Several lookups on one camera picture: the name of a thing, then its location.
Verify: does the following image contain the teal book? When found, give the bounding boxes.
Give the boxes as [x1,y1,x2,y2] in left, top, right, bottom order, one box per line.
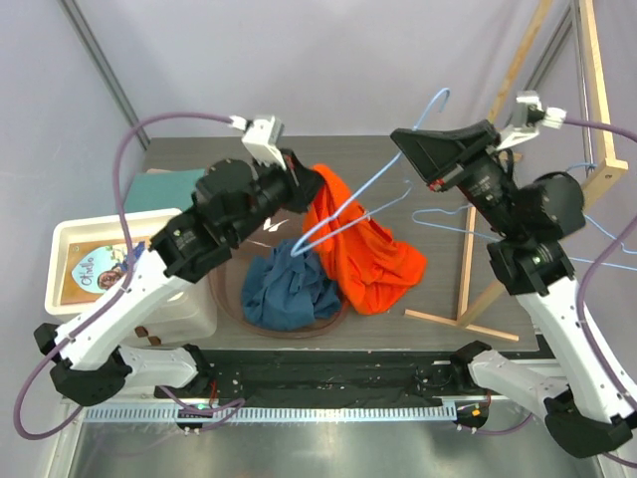
[124,168,205,213]

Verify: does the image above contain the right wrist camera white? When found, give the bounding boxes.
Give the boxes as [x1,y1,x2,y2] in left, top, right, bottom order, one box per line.
[495,91,566,151]

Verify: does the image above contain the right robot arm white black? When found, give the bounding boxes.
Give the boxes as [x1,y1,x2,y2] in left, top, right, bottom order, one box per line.
[391,121,636,458]

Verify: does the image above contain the white slotted cable duct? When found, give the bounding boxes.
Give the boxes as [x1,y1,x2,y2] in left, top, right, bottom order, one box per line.
[85,401,457,424]

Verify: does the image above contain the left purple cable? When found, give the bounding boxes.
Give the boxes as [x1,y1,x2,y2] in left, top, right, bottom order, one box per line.
[12,112,248,442]

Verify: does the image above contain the purple cable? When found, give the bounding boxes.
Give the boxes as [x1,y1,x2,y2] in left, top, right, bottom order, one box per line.
[12,112,248,442]
[561,117,637,469]

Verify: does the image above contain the pink transparent plastic bin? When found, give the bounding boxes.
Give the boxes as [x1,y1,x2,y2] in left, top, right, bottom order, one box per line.
[208,210,349,340]

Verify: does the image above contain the blue t shirt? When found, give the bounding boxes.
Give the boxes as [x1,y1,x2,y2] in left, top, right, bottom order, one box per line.
[241,239,341,332]

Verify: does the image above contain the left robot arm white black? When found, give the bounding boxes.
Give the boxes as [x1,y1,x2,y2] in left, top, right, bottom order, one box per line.
[34,149,324,406]

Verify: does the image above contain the Othello book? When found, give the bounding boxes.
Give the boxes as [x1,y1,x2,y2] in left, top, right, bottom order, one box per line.
[60,240,128,306]

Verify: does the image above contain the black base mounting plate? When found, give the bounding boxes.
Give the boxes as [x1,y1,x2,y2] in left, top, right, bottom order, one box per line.
[92,347,571,410]

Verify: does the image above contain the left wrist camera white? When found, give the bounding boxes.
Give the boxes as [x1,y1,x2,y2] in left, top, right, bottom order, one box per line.
[230,116,287,170]

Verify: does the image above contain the wooden clothes rack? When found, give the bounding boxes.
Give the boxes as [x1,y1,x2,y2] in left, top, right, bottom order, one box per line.
[404,1,636,339]

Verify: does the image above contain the white drawer box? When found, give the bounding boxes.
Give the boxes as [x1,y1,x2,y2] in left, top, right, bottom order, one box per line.
[44,215,217,348]

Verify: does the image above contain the light blue wire hanger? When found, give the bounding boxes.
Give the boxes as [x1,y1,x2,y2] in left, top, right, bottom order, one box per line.
[411,161,637,273]

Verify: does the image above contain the orange t shirt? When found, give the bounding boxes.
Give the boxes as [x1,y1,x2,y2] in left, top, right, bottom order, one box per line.
[302,163,429,316]

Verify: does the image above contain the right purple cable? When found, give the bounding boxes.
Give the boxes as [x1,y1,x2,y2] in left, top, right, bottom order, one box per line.
[561,117,637,469]

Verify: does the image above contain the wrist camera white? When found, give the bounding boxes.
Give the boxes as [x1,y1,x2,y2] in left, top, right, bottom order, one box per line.
[230,116,287,170]
[495,91,566,151]

